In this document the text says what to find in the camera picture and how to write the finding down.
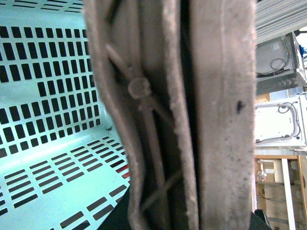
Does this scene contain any grey basket handle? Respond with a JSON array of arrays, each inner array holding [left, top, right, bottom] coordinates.
[[83, 0, 257, 230]]

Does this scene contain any light blue plastic basket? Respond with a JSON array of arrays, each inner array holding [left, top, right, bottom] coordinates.
[[0, 0, 130, 230]]

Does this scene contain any white appliance back lower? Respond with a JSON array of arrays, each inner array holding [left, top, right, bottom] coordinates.
[[254, 93, 307, 150]]

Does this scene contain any white appliance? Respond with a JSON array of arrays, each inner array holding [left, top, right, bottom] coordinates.
[[256, 32, 307, 95], [254, 93, 307, 150]]

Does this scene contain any white appliance back upper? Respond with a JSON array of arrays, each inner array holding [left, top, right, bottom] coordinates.
[[256, 32, 307, 95]]

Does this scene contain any wooden shelf unit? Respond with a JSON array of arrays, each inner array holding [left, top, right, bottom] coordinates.
[[251, 155, 307, 230]]

